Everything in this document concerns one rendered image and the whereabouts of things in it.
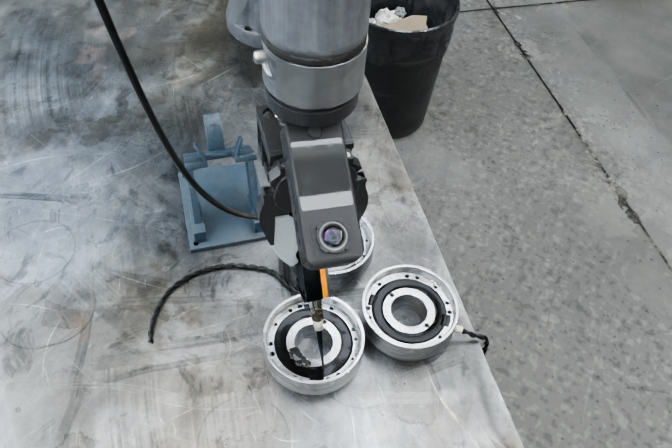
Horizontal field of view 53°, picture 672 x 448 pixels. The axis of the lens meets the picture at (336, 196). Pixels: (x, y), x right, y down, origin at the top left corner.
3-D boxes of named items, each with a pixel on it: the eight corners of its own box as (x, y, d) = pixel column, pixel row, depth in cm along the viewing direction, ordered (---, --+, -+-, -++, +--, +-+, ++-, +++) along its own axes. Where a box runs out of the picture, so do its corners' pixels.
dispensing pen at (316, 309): (314, 383, 65) (294, 219, 61) (305, 362, 69) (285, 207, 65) (335, 378, 66) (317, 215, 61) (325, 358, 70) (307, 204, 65)
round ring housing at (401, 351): (348, 351, 72) (350, 332, 69) (371, 274, 79) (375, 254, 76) (443, 378, 71) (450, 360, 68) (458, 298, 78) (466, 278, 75)
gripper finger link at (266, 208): (301, 227, 62) (315, 162, 56) (306, 242, 61) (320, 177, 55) (251, 233, 61) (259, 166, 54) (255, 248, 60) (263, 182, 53)
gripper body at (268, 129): (334, 142, 63) (343, 36, 54) (360, 211, 58) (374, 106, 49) (254, 154, 62) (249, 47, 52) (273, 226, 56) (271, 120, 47)
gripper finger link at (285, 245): (284, 226, 68) (295, 162, 61) (297, 273, 64) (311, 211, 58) (254, 229, 67) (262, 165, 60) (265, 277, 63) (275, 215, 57)
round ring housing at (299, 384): (367, 398, 69) (371, 380, 66) (264, 404, 68) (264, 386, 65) (355, 310, 76) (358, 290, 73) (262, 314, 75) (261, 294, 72)
